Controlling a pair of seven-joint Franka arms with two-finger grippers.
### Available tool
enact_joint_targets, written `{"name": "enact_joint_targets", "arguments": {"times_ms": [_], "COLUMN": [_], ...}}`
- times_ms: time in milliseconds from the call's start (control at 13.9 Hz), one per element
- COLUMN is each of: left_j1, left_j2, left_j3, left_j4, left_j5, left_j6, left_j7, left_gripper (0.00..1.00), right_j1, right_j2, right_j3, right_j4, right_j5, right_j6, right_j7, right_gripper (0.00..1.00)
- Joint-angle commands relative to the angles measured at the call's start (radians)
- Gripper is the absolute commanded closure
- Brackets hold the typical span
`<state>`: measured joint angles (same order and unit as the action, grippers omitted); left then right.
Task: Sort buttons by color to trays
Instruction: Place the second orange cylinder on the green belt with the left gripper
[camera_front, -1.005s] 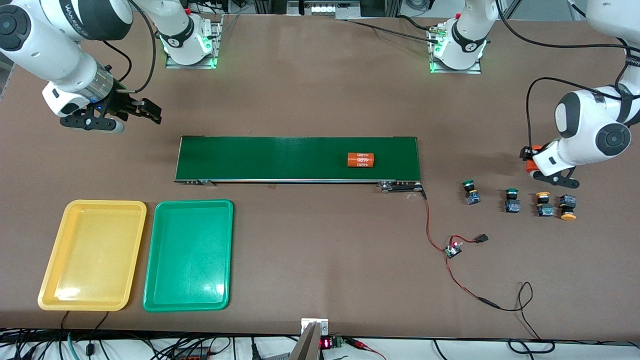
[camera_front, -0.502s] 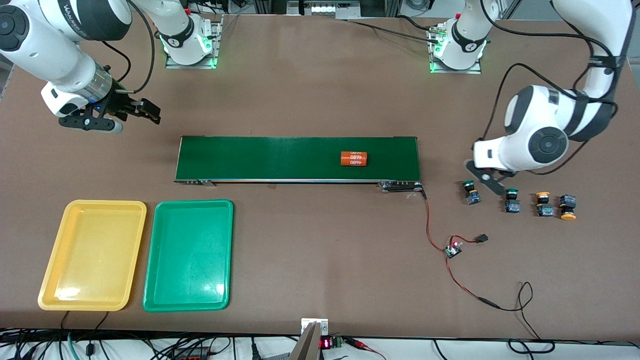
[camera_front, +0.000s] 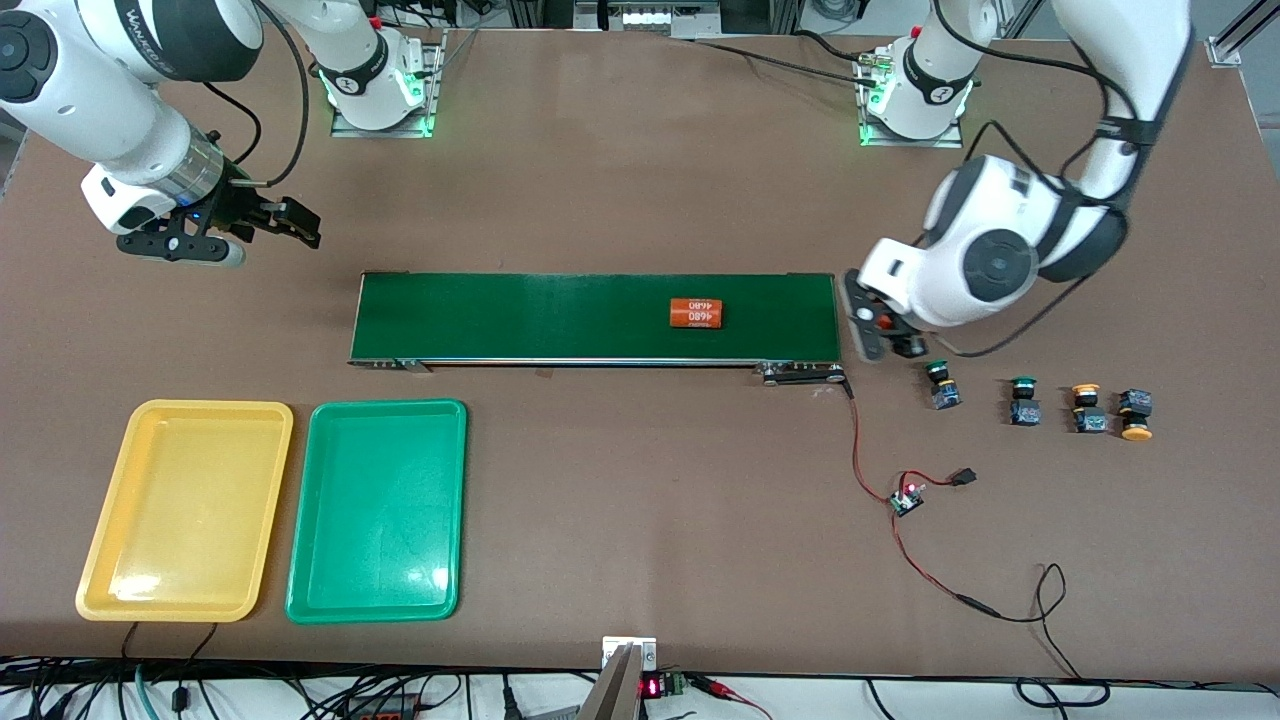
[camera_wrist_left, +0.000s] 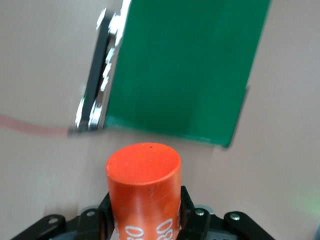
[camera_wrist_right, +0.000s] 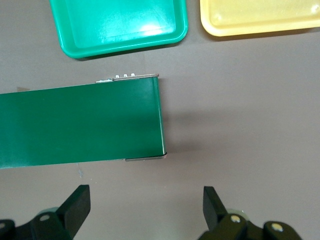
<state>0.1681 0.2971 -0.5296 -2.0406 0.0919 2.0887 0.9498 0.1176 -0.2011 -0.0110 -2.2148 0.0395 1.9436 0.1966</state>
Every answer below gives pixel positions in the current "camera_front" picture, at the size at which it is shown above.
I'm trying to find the yellow plastic tray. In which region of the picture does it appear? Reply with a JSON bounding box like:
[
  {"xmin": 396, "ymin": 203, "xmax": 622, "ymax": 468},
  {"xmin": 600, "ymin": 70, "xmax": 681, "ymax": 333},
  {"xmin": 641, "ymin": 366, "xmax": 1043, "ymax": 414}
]
[{"xmin": 76, "ymin": 399, "xmax": 295, "ymax": 623}]

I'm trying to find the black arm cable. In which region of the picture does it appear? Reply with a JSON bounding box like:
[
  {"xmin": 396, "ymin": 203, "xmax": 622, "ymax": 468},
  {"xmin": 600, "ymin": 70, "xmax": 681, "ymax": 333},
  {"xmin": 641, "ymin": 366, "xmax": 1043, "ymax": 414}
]
[
  {"xmin": 205, "ymin": 0, "xmax": 309, "ymax": 186},
  {"xmin": 910, "ymin": 0, "xmax": 1141, "ymax": 359}
]

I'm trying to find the green conveyor belt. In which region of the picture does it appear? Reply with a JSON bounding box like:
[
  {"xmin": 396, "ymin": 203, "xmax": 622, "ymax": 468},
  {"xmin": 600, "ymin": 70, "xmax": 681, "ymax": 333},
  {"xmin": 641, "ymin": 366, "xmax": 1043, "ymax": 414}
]
[{"xmin": 347, "ymin": 270, "xmax": 852, "ymax": 387}]

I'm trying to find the green plastic tray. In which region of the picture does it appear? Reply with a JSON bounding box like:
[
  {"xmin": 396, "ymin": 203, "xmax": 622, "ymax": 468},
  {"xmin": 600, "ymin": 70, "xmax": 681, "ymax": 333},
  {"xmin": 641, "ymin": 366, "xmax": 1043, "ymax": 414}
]
[{"xmin": 285, "ymin": 398, "xmax": 469, "ymax": 625}]

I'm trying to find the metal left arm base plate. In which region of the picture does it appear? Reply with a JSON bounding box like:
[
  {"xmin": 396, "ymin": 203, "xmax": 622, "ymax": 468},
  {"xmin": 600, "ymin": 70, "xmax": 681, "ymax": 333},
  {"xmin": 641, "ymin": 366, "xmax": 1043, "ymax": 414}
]
[{"xmin": 858, "ymin": 50, "xmax": 966, "ymax": 149}]

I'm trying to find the white lit equipment box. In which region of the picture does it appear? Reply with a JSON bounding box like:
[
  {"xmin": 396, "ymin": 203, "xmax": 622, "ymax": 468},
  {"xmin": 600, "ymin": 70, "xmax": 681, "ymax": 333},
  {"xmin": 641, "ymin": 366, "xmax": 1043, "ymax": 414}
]
[{"xmin": 573, "ymin": 0, "xmax": 723, "ymax": 41}]

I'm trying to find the aluminium frame profile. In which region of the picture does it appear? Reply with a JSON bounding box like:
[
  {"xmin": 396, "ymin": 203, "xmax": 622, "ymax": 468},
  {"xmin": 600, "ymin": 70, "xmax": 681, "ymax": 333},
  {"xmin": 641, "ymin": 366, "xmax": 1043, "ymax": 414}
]
[{"xmin": 1207, "ymin": 0, "xmax": 1280, "ymax": 69}]

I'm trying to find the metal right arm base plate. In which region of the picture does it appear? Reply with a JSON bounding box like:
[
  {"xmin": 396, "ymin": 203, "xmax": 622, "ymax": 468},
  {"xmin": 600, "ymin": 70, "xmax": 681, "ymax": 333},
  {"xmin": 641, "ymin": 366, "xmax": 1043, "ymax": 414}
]
[{"xmin": 330, "ymin": 28, "xmax": 448, "ymax": 139}]

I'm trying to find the red black motor wire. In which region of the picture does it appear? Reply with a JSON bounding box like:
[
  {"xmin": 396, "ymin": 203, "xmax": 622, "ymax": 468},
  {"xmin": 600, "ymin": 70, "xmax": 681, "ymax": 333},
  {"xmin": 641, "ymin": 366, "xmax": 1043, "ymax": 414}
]
[{"xmin": 843, "ymin": 378, "xmax": 901, "ymax": 503}]

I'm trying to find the red lead with black connector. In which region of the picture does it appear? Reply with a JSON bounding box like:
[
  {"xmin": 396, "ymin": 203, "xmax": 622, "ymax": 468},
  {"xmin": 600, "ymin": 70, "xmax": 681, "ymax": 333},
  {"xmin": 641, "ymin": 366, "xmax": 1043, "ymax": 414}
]
[{"xmin": 900, "ymin": 466, "xmax": 978, "ymax": 493}]

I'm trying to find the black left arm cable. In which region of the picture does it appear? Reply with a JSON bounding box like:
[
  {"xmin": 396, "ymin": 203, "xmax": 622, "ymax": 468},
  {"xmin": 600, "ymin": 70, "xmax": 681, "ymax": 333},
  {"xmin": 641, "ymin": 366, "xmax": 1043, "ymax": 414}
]
[{"xmin": 910, "ymin": 0, "xmax": 1141, "ymax": 359}]

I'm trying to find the black base power cable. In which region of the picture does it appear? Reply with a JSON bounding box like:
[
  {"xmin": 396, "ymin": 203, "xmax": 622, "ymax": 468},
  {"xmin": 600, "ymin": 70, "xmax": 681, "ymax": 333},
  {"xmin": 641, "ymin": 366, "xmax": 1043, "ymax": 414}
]
[{"xmin": 690, "ymin": 28, "xmax": 886, "ymax": 89}]

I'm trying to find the red clip lead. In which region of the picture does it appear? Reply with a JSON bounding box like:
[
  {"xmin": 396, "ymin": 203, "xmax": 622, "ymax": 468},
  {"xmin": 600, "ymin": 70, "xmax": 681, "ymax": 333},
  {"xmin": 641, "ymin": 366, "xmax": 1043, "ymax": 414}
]
[{"xmin": 690, "ymin": 675, "xmax": 773, "ymax": 720}]

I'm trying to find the silver mounting bracket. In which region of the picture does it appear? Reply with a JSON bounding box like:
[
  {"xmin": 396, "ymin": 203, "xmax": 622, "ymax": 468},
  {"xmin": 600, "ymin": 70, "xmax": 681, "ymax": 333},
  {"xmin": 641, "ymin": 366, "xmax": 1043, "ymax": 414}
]
[{"xmin": 601, "ymin": 636, "xmax": 658, "ymax": 673}]

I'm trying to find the grey metal camera arm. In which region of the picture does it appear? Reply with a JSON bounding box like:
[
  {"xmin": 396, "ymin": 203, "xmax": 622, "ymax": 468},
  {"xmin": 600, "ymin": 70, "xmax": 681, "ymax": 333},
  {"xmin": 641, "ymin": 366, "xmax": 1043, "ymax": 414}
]
[{"xmin": 575, "ymin": 643, "xmax": 643, "ymax": 720}]

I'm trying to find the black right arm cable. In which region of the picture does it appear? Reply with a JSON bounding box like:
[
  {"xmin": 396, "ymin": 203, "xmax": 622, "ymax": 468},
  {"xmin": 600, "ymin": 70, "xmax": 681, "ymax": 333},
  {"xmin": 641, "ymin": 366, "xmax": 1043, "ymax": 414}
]
[{"xmin": 205, "ymin": 0, "xmax": 309, "ymax": 186}]

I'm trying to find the yellow push button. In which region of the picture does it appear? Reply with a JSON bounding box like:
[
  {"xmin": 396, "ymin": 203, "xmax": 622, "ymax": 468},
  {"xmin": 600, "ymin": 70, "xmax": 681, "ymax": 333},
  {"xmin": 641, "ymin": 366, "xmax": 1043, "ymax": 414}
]
[
  {"xmin": 1117, "ymin": 389, "xmax": 1156, "ymax": 442},
  {"xmin": 1071, "ymin": 384, "xmax": 1109, "ymax": 435}
]

